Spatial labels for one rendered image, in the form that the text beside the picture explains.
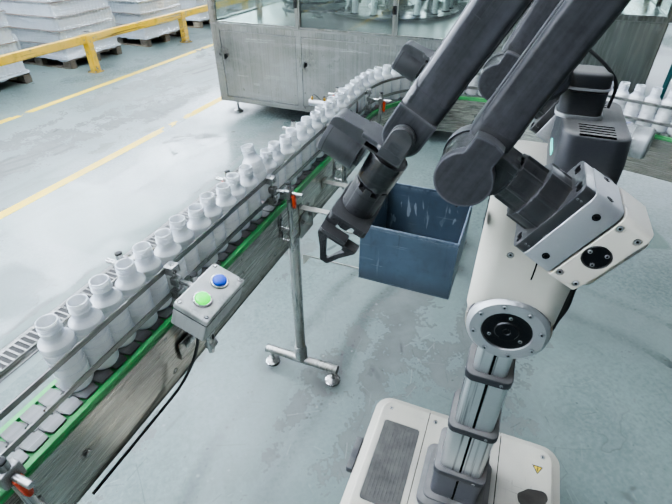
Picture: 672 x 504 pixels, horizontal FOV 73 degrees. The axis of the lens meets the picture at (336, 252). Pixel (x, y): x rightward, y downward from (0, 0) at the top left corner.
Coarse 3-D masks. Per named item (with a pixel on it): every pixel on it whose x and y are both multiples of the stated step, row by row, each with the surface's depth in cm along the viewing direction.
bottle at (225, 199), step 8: (224, 184) 120; (216, 192) 119; (224, 192) 117; (216, 200) 120; (224, 200) 119; (232, 200) 120; (224, 208) 119; (232, 216) 121; (224, 224) 122; (232, 224) 122; (240, 224) 126; (240, 232) 126; (232, 240) 125
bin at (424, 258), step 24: (408, 192) 165; (432, 192) 162; (384, 216) 171; (408, 216) 171; (432, 216) 167; (456, 216) 163; (360, 240) 147; (384, 240) 143; (408, 240) 140; (432, 240) 136; (456, 240) 169; (360, 264) 153; (384, 264) 149; (408, 264) 145; (432, 264) 142; (456, 264) 146; (408, 288) 151; (432, 288) 147
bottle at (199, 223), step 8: (192, 208) 111; (200, 208) 111; (192, 216) 109; (200, 216) 109; (192, 224) 110; (200, 224) 110; (208, 224) 111; (200, 232) 110; (208, 240) 113; (200, 248) 113; (208, 248) 114; (200, 256) 115; (216, 256) 118; (208, 264) 116
